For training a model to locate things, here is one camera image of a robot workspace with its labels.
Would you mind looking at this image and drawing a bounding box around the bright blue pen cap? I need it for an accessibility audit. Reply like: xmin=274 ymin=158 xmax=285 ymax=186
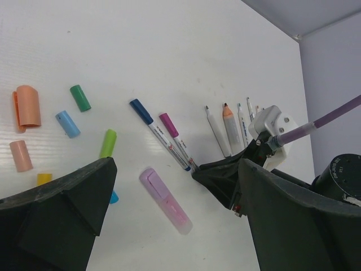
xmin=109 ymin=190 xmax=119 ymax=204

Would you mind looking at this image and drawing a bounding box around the magenta cap marker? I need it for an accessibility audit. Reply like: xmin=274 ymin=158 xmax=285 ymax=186
xmin=159 ymin=113 xmax=198 ymax=171

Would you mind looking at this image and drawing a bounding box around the large orange highlighter cap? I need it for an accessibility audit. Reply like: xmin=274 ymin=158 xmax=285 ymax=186
xmin=12 ymin=85 xmax=42 ymax=133

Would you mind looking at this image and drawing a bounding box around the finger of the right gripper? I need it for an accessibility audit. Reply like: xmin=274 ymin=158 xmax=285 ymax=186
xmin=192 ymin=142 xmax=254 ymax=217

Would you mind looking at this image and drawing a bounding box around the blue cap marker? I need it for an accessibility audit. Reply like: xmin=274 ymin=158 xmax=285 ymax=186
xmin=129 ymin=99 xmax=191 ymax=171

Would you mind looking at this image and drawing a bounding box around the pink highlighter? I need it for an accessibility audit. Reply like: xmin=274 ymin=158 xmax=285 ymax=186
xmin=139 ymin=168 xmax=193 ymax=235

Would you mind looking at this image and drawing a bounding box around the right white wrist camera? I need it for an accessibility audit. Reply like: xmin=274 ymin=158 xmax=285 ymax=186
xmin=248 ymin=105 xmax=298 ymax=171

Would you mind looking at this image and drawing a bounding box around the teal cap pen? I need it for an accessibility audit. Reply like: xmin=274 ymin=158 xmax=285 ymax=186
xmin=237 ymin=103 xmax=249 ymax=148

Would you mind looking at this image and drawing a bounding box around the small orange pen cap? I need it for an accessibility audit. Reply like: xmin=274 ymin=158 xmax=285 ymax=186
xmin=10 ymin=140 xmax=33 ymax=172

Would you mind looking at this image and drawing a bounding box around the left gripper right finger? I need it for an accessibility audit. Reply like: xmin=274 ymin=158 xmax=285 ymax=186
xmin=239 ymin=159 xmax=360 ymax=270

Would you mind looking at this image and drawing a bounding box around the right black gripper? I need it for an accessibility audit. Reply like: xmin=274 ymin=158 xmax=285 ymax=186
xmin=270 ymin=154 xmax=360 ymax=208

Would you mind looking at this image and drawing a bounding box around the yellow pen cap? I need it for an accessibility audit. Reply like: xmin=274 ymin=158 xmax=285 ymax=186
xmin=37 ymin=173 xmax=52 ymax=186

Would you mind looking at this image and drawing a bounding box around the orange cap highlighter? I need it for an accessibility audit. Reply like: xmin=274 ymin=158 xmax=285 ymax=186
xmin=222 ymin=103 xmax=244 ymax=155

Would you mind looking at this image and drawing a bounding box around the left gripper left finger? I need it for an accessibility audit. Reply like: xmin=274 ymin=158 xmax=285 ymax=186
xmin=1 ymin=158 xmax=117 ymax=270

